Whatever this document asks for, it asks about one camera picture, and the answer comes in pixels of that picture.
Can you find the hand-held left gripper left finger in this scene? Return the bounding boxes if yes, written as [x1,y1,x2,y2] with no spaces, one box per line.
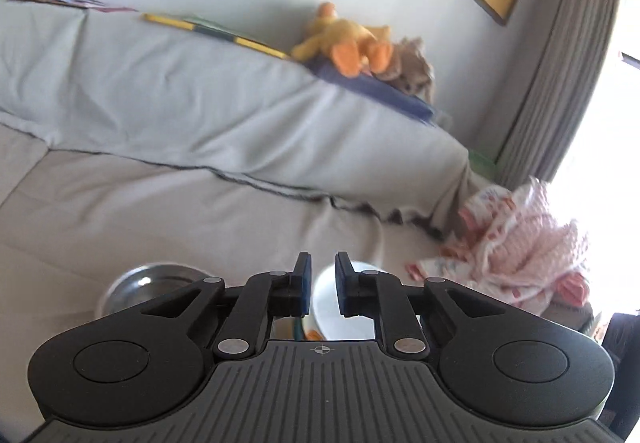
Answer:
[140,252,314,360]

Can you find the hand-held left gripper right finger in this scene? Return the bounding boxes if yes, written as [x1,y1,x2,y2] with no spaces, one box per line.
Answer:
[334,251,507,360]

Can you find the stainless steel bowl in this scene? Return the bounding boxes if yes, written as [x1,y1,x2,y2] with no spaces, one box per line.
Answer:
[101,263,301,341]

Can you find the pink floral baby garment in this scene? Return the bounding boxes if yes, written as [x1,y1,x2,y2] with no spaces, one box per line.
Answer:
[406,177,593,319]

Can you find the blue book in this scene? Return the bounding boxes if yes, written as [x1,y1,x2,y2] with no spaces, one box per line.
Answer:
[306,59,441,126]

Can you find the brown plush toy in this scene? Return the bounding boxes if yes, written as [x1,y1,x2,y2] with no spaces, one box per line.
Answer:
[384,37,437,102]

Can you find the yellow duck plush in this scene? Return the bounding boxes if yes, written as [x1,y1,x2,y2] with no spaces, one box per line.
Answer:
[291,2,393,76]

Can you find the yellow book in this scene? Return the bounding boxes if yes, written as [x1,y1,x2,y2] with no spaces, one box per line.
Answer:
[143,13,292,60]

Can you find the person's jeans leg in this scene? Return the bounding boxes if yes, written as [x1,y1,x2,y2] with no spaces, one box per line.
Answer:
[597,312,640,429]

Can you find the grey curtain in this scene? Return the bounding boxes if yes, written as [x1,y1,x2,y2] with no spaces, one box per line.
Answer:
[492,0,632,188]

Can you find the colourful booklets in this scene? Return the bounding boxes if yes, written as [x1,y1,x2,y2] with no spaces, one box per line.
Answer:
[5,0,137,14]

